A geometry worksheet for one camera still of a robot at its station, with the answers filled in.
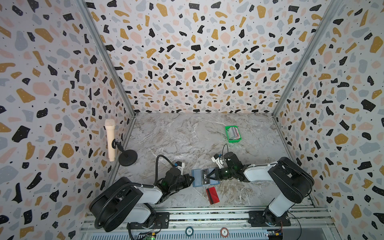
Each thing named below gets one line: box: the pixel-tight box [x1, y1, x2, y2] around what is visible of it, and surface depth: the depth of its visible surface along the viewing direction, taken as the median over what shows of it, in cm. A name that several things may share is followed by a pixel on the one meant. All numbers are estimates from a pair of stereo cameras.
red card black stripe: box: [206, 186, 220, 205], surface depth 83 cm
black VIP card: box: [201, 169, 210, 185], surface depth 89 cm
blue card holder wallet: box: [191, 168, 218, 187], surface depth 89 cm
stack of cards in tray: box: [228, 127, 241, 140], surface depth 108 cm
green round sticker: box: [185, 226, 194, 237], surface depth 72 cm
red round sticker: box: [220, 227, 229, 238], surface depth 72 cm
